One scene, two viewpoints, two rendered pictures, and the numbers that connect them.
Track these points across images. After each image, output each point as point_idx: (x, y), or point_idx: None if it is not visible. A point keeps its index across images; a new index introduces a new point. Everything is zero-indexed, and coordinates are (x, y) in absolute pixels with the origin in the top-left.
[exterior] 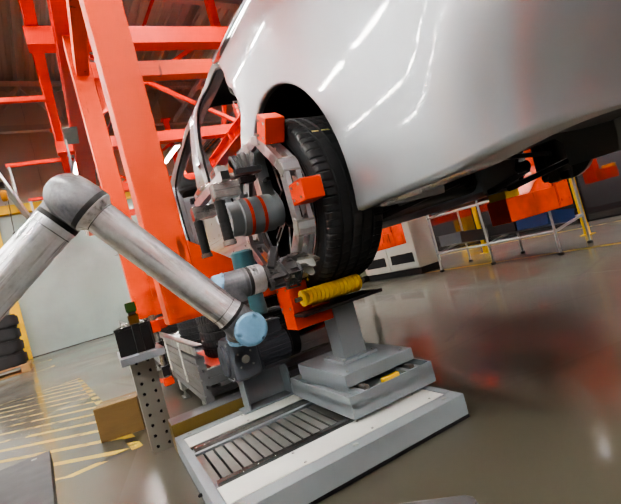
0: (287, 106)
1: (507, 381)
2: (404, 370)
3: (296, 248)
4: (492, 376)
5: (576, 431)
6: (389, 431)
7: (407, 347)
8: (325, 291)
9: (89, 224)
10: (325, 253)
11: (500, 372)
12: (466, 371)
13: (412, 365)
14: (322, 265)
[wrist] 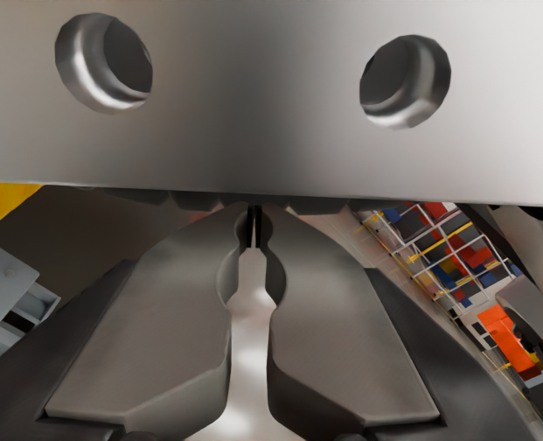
0: None
1: (100, 273)
2: (6, 345)
3: (420, 166)
4: (73, 246)
5: (205, 428)
6: None
7: (30, 270)
8: None
9: None
10: (301, 203)
11: (82, 236)
12: (19, 206)
13: (31, 328)
14: (173, 191)
